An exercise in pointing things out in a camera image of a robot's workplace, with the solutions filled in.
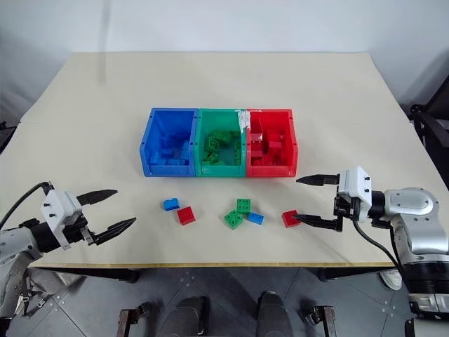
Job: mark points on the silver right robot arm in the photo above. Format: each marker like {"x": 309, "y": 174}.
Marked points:
{"x": 414, "y": 210}

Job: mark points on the black table frame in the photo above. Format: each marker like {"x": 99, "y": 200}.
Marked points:
{"x": 210, "y": 272}

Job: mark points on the brown stand with caster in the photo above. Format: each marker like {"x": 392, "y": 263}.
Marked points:
{"x": 129, "y": 319}
{"x": 322, "y": 319}

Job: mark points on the green toy brick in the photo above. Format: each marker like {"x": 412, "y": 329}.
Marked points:
{"x": 243, "y": 205}
{"x": 210, "y": 159}
{"x": 226, "y": 135}
{"x": 213, "y": 143}
{"x": 233, "y": 219}

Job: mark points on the red plastic bin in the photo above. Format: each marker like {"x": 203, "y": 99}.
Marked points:
{"x": 291, "y": 140}

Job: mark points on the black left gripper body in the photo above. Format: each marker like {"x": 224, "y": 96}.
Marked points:
{"x": 75, "y": 228}

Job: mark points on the blue toy brick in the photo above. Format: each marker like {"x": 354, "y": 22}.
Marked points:
{"x": 171, "y": 204}
{"x": 256, "y": 218}
{"x": 168, "y": 160}

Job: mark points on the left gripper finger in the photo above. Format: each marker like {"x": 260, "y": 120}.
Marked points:
{"x": 100, "y": 196}
{"x": 115, "y": 230}

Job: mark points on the red toy brick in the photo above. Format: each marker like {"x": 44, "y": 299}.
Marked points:
{"x": 256, "y": 137}
{"x": 289, "y": 218}
{"x": 258, "y": 155}
{"x": 186, "y": 215}
{"x": 276, "y": 143}

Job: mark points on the blue plastic bin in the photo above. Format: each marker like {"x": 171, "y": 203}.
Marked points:
{"x": 154, "y": 140}

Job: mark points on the white tape strip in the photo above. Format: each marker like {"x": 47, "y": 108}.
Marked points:
{"x": 243, "y": 121}

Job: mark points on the white shoe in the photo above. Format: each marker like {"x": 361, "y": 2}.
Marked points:
{"x": 391, "y": 279}

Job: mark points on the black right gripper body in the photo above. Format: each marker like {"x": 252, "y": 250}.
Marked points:
{"x": 347, "y": 207}

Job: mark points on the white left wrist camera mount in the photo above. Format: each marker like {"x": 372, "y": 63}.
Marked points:
{"x": 59, "y": 207}

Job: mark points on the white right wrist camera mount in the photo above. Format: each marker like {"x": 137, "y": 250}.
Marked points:
{"x": 356, "y": 182}

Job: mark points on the dark rounded shape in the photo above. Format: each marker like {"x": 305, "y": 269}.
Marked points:
{"x": 186, "y": 316}
{"x": 273, "y": 312}

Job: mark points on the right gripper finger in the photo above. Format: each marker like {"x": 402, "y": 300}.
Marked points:
{"x": 317, "y": 179}
{"x": 315, "y": 221}

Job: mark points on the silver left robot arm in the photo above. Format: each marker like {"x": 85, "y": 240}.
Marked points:
{"x": 14, "y": 242}

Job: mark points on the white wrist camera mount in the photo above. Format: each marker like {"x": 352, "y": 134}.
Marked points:
{"x": 59, "y": 207}
{"x": 356, "y": 182}

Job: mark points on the green plastic bin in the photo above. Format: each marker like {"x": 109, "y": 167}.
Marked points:
{"x": 217, "y": 170}

